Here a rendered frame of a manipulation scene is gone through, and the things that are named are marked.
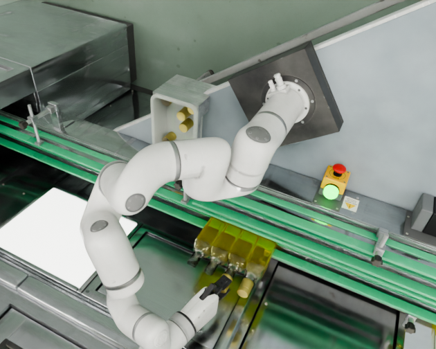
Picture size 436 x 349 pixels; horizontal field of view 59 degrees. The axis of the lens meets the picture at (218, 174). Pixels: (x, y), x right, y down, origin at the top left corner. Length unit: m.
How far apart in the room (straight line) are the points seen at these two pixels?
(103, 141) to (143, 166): 0.83
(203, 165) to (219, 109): 0.52
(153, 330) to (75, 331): 0.39
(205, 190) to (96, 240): 0.25
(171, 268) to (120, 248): 0.54
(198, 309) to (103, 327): 0.32
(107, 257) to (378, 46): 0.81
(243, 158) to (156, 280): 0.60
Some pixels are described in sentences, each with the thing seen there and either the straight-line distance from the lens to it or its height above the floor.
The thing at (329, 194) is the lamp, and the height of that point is 0.85.
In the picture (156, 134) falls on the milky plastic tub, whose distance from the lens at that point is 1.38.
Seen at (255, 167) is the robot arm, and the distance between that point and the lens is 0.86.
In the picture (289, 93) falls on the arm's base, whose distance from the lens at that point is 1.06.
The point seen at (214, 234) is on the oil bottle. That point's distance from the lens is 1.22.
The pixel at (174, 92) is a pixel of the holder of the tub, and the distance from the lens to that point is 1.29.
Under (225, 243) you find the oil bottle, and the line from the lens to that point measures 1.20.
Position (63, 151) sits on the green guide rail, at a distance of 1.56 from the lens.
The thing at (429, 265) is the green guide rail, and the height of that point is 0.93.
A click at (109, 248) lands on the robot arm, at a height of 1.41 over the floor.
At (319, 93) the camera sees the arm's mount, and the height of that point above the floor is 0.81.
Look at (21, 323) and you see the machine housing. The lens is 1.35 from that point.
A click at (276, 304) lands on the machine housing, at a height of 1.04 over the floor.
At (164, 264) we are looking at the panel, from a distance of 1.34.
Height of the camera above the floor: 1.78
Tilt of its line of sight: 46 degrees down
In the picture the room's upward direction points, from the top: 142 degrees counter-clockwise
